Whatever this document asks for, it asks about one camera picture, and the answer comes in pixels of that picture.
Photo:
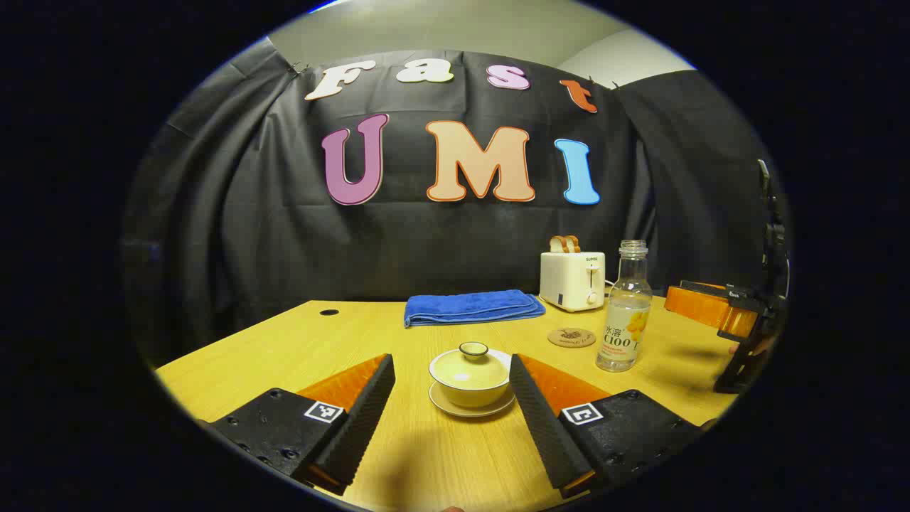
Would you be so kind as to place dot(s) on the folded blue towel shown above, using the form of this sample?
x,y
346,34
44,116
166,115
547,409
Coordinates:
x,y
469,307

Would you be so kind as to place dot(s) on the clear water bottle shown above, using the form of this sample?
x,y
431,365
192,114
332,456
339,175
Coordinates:
x,y
624,320

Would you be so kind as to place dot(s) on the toast slice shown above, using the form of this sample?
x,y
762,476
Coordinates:
x,y
574,244
557,245

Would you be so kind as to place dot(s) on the round brown coaster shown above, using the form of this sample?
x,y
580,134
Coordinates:
x,y
571,338

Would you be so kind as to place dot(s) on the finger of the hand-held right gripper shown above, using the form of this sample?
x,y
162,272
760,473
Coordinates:
x,y
704,307

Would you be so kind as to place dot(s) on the black backdrop cloth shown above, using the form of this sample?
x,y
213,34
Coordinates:
x,y
284,235

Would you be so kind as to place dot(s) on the white teacup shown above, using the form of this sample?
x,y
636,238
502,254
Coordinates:
x,y
469,398

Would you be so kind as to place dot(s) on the white toaster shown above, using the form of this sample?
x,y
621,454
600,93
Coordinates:
x,y
565,281

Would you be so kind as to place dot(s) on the white saucer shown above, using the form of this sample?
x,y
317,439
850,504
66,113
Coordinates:
x,y
469,412

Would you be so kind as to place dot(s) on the white teacup lid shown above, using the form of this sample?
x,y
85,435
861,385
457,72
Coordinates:
x,y
469,370

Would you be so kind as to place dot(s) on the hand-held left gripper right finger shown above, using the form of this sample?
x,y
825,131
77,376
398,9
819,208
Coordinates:
x,y
544,419

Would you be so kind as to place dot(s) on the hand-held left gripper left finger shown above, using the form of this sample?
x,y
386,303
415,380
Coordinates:
x,y
362,419

